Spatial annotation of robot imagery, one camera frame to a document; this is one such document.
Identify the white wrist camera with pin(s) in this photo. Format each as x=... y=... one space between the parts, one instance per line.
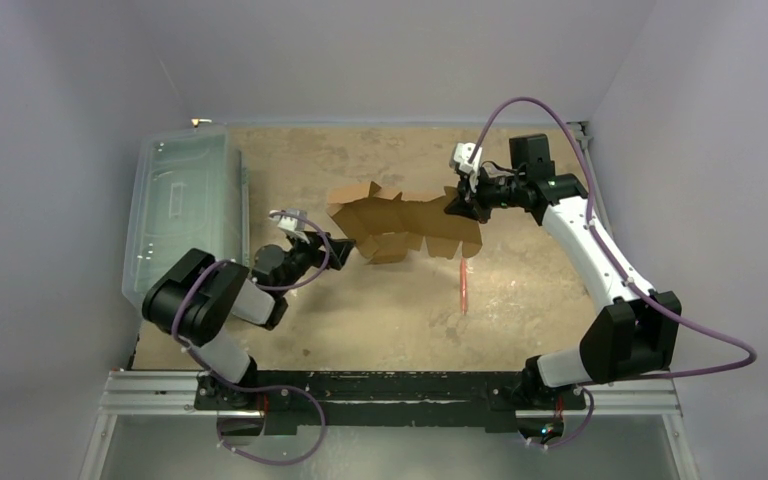
x=466 y=158
x=291 y=223

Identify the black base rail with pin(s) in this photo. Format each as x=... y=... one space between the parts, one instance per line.
x=286 y=400

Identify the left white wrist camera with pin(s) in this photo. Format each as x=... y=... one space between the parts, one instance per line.
x=291 y=223

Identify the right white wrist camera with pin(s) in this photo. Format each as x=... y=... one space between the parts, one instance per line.
x=466 y=158

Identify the aluminium frame rail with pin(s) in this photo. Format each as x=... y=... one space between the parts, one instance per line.
x=148 y=428

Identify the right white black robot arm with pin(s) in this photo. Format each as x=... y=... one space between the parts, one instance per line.
x=633 y=332

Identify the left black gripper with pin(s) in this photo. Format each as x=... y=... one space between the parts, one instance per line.
x=337 y=251

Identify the brown cardboard box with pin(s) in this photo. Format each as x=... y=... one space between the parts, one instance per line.
x=387 y=223

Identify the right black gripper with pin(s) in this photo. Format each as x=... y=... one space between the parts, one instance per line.
x=474 y=197

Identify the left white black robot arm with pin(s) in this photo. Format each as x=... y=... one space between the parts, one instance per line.
x=195 y=298

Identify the clear plastic storage bin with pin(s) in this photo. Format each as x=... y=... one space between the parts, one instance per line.
x=191 y=191

